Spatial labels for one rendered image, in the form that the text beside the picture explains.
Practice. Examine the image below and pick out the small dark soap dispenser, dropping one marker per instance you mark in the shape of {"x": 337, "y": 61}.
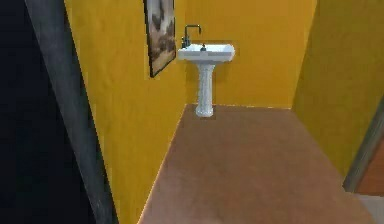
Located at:
{"x": 203, "y": 48}

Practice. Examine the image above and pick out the black sink faucet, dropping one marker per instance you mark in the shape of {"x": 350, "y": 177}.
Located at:
{"x": 186, "y": 36}

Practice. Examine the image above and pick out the brown wooden room door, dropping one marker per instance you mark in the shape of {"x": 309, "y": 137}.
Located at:
{"x": 373, "y": 170}

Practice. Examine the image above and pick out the white pedestal sink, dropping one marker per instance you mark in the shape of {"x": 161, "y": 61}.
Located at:
{"x": 205, "y": 76}

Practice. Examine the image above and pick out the framed brown wall picture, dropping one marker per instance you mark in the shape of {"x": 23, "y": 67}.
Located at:
{"x": 161, "y": 33}

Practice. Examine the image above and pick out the grey door frame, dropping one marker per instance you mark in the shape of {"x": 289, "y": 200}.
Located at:
{"x": 66, "y": 100}

